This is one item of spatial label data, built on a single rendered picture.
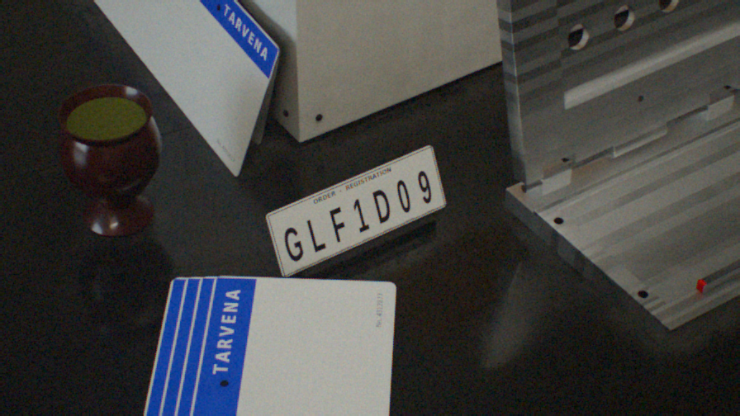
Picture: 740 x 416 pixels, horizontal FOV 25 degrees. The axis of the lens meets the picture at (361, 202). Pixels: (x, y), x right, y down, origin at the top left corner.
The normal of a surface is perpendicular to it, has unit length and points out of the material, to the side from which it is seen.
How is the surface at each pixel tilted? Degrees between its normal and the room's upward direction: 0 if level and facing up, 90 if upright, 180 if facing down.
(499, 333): 0
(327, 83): 90
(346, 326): 0
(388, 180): 65
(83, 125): 0
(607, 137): 76
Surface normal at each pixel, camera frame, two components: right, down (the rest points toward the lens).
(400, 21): 0.55, 0.54
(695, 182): 0.00, -0.76
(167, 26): -0.81, 0.03
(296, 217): 0.50, 0.17
